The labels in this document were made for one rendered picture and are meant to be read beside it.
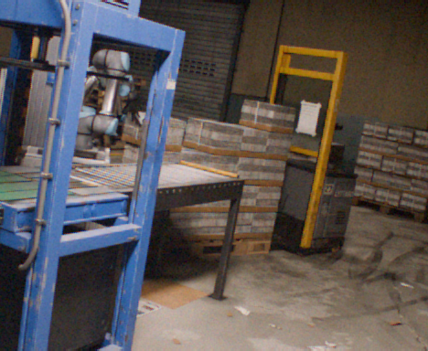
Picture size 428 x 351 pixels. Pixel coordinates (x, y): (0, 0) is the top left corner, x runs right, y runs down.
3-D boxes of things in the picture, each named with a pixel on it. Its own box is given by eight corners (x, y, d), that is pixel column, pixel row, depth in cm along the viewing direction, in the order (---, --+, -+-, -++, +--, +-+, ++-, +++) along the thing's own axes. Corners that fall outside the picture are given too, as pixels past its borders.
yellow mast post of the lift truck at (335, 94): (296, 244, 568) (335, 50, 544) (303, 244, 574) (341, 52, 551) (304, 248, 561) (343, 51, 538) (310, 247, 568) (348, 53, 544)
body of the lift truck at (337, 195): (255, 234, 624) (271, 154, 614) (291, 233, 662) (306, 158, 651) (309, 256, 574) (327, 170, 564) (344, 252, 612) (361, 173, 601)
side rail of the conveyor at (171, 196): (234, 196, 409) (238, 177, 407) (242, 197, 407) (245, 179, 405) (108, 215, 290) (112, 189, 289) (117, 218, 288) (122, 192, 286)
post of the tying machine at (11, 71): (-13, 303, 330) (26, 13, 310) (-2, 308, 326) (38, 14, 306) (-26, 306, 322) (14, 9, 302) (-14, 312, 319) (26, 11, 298)
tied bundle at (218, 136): (182, 145, 515) (187, 117, 512) (208, 148, 535) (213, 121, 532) (213, 154, 488) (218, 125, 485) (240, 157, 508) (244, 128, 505)
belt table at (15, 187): (24, 183, 315) (26, 164, 313) (126, 216, 286) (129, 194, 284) (-96, 191, 253) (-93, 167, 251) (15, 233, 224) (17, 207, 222)
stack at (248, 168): (107, 246, 487) (123, 140, 476) (216, 241, 567) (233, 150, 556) (135, 261, 460) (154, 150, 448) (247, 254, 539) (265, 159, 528)
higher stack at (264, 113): (216, 241, 567) (242, 98, 549) (240, 240, 587) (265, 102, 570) (246, 254, 539) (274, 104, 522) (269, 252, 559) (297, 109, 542)
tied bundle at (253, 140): (208, 148, 536) (213, 121, 533) (233, 150, 555) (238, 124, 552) (239, 156, 508) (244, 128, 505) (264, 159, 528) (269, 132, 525)
